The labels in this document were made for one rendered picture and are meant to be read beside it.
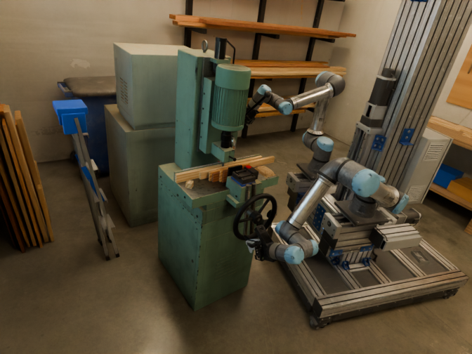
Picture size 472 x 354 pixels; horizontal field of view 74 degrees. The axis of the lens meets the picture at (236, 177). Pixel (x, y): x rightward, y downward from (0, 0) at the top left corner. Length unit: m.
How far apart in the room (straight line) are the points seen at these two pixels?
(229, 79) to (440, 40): 1.07
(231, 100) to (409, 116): 1.01
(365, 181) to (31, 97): 3.22
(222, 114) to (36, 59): 2.42
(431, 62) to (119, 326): 2.28
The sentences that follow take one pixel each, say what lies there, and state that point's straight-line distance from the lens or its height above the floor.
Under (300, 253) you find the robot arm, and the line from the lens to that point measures 1.40.
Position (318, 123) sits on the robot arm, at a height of 1.13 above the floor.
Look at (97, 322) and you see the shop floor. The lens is 2.26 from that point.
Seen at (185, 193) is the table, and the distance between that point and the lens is 1.65.
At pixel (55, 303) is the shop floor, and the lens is 2.43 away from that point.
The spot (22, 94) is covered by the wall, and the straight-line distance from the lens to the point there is 3.77.
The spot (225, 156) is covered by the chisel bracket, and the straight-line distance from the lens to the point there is 1.74.
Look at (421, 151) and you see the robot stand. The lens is 2.18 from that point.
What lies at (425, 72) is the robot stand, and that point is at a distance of 2.00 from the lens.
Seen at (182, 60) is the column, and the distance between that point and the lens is 1.87.
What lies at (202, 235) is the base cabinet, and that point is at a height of 0.64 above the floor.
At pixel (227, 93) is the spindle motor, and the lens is 1.60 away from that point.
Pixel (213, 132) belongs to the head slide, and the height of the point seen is 1.13.
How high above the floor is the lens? 1.79
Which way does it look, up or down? 29 degrees down
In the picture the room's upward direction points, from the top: 8 degrees clockwise
